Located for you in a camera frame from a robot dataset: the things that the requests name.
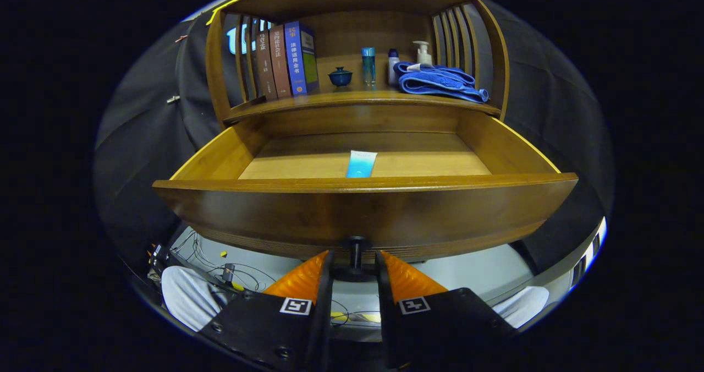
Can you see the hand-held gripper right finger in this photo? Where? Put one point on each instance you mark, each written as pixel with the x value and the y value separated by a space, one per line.
pixel 434 328

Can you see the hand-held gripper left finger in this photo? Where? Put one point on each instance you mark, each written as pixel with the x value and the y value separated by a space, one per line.
pixel 275 328

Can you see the wooden drawer with black knob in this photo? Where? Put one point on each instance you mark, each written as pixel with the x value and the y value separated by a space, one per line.
pixel 357 212

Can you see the light blue cosmetic tube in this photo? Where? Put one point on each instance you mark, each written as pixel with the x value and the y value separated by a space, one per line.
pixel 361 164

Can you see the wooden countertop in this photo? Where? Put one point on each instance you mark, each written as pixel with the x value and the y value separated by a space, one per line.
pixel 352 98

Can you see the wooden cabinet with slatted sides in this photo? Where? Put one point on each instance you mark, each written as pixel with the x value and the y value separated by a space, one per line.
pixel 352 31

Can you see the person's left leg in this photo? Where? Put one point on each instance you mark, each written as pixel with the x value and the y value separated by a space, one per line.
pixel 190 297

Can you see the person's leg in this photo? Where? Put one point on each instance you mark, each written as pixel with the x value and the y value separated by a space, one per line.
pixel 190 297
pixel 522 306

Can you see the person's right leg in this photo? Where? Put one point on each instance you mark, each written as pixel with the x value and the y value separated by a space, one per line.
pixel 522 306

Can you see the folded blue towel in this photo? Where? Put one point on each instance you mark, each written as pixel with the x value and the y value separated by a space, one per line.
pixel 440 83

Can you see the dark blue lidded teacup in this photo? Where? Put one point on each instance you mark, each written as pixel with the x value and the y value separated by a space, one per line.
pixel 340 77

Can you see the dark brown book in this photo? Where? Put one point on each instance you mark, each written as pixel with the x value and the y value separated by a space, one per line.
pixel 265 66

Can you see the white bottle with blue cap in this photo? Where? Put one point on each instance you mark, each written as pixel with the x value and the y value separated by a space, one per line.
pixel 392 66

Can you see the reddish brown book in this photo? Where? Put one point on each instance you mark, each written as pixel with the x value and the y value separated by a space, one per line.
pixel 279 61

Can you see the clear blue glass bottle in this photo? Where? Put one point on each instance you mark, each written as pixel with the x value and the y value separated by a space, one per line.
pixel 368 66

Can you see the thick blue book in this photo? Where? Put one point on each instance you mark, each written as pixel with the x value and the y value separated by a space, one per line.
pixel 300 58

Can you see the white pump bottle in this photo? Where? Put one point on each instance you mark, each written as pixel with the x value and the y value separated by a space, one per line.
pixel 423 55

